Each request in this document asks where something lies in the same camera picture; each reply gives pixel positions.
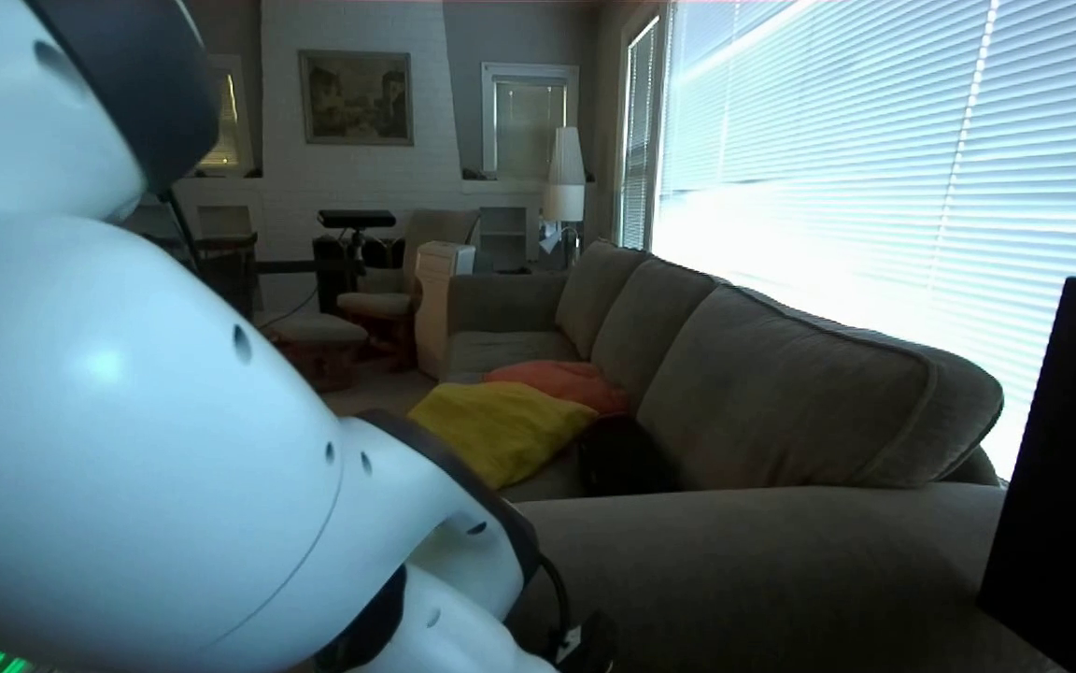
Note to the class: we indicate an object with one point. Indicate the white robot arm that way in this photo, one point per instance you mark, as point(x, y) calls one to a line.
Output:
point(172, 496)

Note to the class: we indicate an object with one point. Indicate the orange cushion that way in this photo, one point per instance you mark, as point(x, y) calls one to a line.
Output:
point(568, 378)

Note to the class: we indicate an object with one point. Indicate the yellow cushion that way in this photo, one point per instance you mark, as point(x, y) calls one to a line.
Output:
point(499, 428)

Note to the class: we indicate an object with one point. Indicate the beige armchair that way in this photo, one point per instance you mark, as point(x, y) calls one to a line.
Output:
point(386, 297)

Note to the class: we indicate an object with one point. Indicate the white floor lamp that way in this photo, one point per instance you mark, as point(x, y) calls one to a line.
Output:
point(564, 187)

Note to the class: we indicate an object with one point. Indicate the grey fabric sofa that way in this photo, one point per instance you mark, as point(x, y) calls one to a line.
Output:
point(786, 496)

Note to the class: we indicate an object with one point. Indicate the white window blinds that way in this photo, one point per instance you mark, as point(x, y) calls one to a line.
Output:
point(888, 161)

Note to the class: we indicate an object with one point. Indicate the framed wall picture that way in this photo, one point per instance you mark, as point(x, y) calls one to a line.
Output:
point(356, 99)

